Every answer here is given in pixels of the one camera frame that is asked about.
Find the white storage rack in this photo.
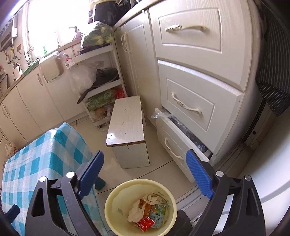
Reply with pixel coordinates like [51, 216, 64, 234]
[65, 44, 127, 128]

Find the white paper bag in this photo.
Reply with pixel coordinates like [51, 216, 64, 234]
[127, 194, 163, 223]

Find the white plastic bag on rack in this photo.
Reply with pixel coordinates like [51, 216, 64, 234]
[69, 65, 96, 94]

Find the blue checkered plastic tablecloth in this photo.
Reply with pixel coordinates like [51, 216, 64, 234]
[1, 123, 108, 235]

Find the bag of green vegetables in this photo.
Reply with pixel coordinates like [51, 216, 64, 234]
[81, 21, 114, 49]

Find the yellow trash bucket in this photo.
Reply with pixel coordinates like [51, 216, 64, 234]
[104, 179, 177, 235]

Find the black pan on rack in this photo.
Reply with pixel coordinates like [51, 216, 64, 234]
[77, 67, 119, 104]

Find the white wooden stool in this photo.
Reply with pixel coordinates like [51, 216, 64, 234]
[106, 95, 150, 169]

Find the white hanging cabinet bin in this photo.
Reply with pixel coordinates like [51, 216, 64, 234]
[39, 55, 61, 83]

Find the white kettle jug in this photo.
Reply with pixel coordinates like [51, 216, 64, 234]
[13, 62, 22, 80]

